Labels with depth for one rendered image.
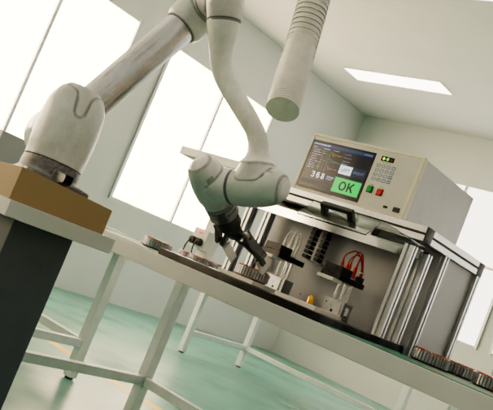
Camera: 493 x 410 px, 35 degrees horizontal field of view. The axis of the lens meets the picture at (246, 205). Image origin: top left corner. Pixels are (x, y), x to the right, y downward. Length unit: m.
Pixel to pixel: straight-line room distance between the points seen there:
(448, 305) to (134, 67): 1.22
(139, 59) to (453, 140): 7.75
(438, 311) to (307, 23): 1.87
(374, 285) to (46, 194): 1.10
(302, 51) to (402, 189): 1.58
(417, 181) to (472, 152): 7.28
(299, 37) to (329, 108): 6.07
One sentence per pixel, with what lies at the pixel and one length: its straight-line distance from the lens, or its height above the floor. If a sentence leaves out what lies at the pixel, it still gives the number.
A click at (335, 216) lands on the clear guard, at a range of 2.20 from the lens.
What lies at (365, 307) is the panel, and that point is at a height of 0.84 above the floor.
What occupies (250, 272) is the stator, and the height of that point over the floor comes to 0.80.
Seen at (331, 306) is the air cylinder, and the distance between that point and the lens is 2.44.
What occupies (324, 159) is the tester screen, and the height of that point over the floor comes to 1.24.
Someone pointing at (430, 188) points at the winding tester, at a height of 1.25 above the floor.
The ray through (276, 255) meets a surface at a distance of 2.50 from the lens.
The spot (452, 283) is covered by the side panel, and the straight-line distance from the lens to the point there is 2.58.
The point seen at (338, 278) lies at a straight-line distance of 2.36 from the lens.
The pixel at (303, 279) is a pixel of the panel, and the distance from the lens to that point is 2.68.
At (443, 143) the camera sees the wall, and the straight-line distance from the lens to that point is 9.90.
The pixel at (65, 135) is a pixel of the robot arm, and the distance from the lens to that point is 2.03.
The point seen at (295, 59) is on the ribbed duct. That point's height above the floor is 1.82.
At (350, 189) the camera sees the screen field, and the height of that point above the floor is 1.16.
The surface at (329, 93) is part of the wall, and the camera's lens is 9.90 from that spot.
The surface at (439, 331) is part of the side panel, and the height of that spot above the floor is 0.86.
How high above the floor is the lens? 0.79
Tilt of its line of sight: 5 degrees up
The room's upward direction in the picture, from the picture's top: 22 degrees clockwise
